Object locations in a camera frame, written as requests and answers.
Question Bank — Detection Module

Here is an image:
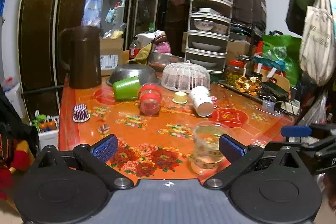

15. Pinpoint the purple dotted cupcake liner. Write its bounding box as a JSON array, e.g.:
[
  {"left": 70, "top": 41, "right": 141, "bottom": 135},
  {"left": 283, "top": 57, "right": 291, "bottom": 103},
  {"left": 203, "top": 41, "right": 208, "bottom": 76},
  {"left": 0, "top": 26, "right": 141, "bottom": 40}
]
[{"left": 72, "top": 104, "right": 90, "bottom": 123}]

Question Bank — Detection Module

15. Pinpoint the steel colander bowl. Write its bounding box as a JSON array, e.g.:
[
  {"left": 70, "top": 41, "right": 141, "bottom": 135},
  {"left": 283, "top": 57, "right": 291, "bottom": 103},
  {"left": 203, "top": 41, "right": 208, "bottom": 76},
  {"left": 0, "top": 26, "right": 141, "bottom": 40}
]
[{"left": 106, "top": 64, "right": 161, "bottom": 86}]

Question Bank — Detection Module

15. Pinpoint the white mesh food cover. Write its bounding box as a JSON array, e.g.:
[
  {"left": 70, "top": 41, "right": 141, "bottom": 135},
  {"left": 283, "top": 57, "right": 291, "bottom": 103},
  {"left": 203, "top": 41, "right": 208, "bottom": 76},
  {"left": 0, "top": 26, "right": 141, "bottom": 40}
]
[{"left": 161, "top": 61, "right": 210, "bottom": 93}]

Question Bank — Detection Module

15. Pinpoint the white tiered dish rack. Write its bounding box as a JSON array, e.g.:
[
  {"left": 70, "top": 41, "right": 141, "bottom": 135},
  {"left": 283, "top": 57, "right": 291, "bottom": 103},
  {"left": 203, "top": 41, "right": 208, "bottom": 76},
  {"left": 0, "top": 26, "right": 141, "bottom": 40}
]
[{"left": 185, "top": 0, "right": 233, "bottom": 74}]

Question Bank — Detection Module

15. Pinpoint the black covered appliance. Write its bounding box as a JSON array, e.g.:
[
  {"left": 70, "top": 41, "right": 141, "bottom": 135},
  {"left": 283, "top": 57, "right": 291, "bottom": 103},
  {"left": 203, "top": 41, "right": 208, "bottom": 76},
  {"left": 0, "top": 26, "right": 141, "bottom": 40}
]
[{"left": 232, "top": 0, "right": 267, "bottom": 34}]

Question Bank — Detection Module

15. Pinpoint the yellow cupcake liner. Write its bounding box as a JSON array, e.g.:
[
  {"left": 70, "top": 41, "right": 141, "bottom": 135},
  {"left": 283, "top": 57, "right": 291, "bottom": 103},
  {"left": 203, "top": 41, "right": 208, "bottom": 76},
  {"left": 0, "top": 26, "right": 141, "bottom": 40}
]
[{"left": 173, "top": 91, "right": 188, "bottom": 104}]

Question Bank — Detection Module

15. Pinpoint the large steel bowl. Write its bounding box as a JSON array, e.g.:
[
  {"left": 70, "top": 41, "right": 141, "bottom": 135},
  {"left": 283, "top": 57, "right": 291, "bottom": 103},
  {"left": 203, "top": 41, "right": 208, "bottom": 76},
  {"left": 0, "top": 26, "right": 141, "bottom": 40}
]
[{"left": 147, "top": 52, "right": 184, "bottom": 72}]

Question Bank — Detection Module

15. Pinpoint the green plastic cup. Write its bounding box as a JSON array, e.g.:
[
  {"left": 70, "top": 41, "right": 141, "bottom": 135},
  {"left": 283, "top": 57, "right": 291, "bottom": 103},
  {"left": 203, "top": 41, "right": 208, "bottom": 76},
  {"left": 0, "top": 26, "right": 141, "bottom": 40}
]
[{"left": 112, "top": 77, "right": 141, "bottom": 101}]

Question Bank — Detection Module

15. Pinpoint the red striped cupcake liner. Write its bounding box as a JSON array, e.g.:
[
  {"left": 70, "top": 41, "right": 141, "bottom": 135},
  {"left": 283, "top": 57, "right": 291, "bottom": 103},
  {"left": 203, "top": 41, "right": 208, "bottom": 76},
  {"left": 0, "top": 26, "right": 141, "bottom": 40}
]
[{"left": 210, "top": 96, "right": 218, "bottom": 108}]

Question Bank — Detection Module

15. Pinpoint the red lid pickle jar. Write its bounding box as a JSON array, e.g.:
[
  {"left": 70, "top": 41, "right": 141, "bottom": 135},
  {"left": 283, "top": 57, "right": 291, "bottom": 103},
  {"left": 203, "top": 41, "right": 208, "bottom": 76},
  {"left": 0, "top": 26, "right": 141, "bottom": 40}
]
[{"left": 224, "top": 60, "right": 244, "bottom": 86}]

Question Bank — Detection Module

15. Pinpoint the beige tote bag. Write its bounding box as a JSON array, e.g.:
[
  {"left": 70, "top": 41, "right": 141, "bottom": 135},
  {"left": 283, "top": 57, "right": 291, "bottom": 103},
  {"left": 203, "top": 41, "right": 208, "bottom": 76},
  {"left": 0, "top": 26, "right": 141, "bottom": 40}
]
[{"left": 299, "top": 0, "right": 335, "bottom": 86}]

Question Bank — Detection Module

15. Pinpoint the red banded clear cup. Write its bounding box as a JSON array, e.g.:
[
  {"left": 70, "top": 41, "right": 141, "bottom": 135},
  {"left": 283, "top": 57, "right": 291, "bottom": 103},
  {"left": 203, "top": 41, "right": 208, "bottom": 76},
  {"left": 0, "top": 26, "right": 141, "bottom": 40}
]
[{"left": 138, "top": 83, "right": 162, "bottom": 116}]

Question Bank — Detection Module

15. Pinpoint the orange patterned tablecloth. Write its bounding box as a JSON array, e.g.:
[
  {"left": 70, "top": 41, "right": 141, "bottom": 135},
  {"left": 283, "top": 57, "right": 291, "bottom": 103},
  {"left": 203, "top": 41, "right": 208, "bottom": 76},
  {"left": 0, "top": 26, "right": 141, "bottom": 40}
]
[{"left": 59, "top": 83, "right": 294, "bottom": 181}]

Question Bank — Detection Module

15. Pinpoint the red label soda bottle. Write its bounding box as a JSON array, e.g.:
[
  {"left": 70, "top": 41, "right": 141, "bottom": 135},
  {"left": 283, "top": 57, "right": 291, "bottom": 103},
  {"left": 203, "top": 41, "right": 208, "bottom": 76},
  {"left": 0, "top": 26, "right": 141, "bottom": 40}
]
[{"left": 129, "top": 37, "right": 141, "bottom": 60}]

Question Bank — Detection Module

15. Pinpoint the cardboard box with label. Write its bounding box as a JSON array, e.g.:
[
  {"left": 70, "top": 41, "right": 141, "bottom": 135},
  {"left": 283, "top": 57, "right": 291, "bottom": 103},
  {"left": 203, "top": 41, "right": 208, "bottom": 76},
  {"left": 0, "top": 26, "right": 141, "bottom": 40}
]
[{"left": 100, "top": 38, "right": 123, "bottom": 76}]

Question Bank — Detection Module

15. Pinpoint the brown plastic pitcher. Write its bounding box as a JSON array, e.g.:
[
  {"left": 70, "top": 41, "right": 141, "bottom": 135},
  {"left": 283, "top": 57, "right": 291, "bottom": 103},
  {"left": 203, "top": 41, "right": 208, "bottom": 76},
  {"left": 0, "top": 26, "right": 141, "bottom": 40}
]
[{"left": 58, "top": 26, "right": 101, "bottom": 89}]

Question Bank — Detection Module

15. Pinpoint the white paper cup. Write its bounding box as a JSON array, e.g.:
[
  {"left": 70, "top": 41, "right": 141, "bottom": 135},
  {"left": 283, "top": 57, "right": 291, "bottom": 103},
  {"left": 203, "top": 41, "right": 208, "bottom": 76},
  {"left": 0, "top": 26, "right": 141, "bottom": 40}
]
[{"left": 189, "top": 86, "right": 214, "bottom": 117}]

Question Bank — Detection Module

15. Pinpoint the clear ribbon plastic cup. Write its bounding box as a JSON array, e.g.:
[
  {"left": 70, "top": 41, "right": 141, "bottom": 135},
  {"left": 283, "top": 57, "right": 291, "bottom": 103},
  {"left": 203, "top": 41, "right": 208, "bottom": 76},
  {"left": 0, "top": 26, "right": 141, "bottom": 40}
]
[{"left": 190, "top": 121, "right": 227, "bottom": 176}]

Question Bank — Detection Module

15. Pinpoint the green shopping bag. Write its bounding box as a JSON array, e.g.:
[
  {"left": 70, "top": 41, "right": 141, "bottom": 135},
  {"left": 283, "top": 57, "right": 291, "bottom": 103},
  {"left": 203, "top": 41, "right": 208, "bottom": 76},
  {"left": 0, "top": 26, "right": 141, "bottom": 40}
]
[{"left": 255, "top": 31, "right": 302, "bottom": 87}]

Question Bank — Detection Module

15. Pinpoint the blue white snack bag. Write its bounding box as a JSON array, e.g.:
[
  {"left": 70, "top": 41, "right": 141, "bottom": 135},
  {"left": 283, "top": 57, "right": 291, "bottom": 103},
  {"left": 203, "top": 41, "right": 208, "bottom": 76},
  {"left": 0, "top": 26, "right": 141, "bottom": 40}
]
[{"left": 81, "top": 0, "right": 103, "bottom": 27}]

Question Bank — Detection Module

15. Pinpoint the tray of dried peels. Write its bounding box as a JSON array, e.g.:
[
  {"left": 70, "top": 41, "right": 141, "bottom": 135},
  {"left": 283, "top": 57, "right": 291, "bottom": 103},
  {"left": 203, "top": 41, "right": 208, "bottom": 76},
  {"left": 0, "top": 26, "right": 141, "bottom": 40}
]
[{"left": 219, "top": 76, "right": 290, "bottom": 104}]

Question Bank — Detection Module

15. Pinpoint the green toy in basket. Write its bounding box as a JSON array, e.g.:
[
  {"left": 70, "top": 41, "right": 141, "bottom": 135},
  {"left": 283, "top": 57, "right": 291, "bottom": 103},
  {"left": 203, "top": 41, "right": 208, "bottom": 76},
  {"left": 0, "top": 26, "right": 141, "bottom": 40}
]
[{"left": 29, "top": 110, "right": 59, "bottom": 133}]

